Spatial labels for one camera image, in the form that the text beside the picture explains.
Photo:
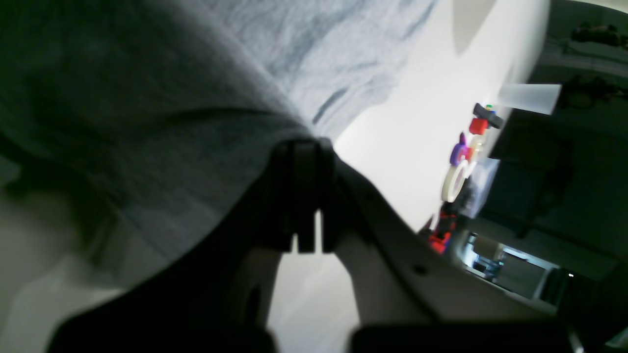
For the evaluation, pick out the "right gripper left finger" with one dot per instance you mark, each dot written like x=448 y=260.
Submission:
x=216 y=298

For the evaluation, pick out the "purple clamp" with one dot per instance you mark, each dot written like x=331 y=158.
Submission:
x=462 y=151

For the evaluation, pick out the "white tape roll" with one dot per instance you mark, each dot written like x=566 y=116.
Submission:
x=454 y=181

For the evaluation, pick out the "red black clamp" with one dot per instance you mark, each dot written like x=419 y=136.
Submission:
x=485 y=118

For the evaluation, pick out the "grey T-shirt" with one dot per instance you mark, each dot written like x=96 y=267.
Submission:
x=162 y=112

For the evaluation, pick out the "black orange clamp tool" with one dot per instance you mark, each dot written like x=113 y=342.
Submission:
x=449 y=223

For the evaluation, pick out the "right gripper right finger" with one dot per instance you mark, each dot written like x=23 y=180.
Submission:
x=409 y=298

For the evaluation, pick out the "blue-grey flat board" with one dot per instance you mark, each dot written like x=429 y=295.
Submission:
x=534 y=97

